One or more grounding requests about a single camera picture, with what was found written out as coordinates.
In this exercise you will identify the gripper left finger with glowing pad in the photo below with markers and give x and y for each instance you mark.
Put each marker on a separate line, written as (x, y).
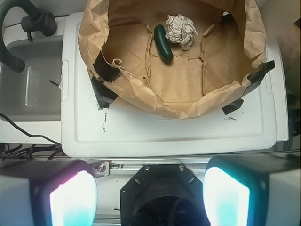
(47, 193)

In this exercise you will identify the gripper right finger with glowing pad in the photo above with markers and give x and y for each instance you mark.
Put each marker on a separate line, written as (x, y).
(253, 189)

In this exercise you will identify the dark green plastic pickle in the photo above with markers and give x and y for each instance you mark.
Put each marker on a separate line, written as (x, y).
(162, 44)

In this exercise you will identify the black tape piece front right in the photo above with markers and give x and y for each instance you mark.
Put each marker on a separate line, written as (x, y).
(233, 106)

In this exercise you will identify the black tape strip right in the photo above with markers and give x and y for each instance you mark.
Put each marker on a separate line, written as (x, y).
(257, 77)

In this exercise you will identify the black tape strip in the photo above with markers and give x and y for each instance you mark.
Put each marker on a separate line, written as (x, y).
(257, 77)
(104, 96)

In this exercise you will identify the black tape strip left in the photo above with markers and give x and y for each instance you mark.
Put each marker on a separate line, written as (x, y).
(104, 96)

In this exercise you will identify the brown paper bag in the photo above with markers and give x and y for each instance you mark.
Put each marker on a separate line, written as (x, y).
(231, 44)

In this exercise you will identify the crumpled white paper ball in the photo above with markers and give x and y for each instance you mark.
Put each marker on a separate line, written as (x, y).
(180, 30)

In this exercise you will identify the aluminium extrusion rail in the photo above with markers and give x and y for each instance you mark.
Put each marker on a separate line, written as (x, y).
(195, 164)

